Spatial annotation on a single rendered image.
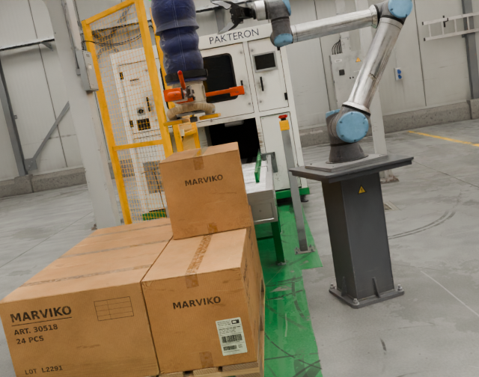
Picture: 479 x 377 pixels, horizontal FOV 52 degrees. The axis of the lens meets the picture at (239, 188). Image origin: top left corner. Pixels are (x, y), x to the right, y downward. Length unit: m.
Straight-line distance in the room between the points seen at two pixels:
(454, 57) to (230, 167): 10.53
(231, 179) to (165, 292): 0.73
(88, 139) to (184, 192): 1.68
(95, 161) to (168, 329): 2.22
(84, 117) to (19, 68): 9.42
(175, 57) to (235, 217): 0.89
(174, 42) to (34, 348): 1.59
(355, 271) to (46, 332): 1.54
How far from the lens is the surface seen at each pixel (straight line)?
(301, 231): 3.74
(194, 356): 2.09
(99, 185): 4.04
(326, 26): 2.65
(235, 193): 2.46
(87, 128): 4.01
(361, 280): 2.76
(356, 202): 2.66
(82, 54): 3.98
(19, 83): 13.38
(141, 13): 3.99
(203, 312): 2.00
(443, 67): 12.56
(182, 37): 2.68
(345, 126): 2.45
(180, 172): 2.46
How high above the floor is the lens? 1.13
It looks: 9 degrees down
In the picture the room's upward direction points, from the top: 10 degrees counter-clockwise
